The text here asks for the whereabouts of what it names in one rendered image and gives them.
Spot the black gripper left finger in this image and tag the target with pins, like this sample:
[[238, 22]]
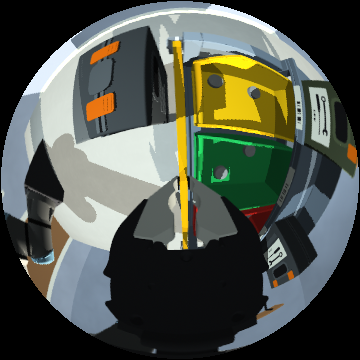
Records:
[[152, 220]]

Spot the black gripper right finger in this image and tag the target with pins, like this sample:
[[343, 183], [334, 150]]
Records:
[[218, 218]]

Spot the yellow open bin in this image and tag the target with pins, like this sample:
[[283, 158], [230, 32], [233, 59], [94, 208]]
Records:
[[230, 104]]

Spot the red bin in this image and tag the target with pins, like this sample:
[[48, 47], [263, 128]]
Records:
[[258, 220]]

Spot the dark grey metal shelf rack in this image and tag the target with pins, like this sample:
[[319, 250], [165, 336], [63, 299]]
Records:
[[317, 176]]

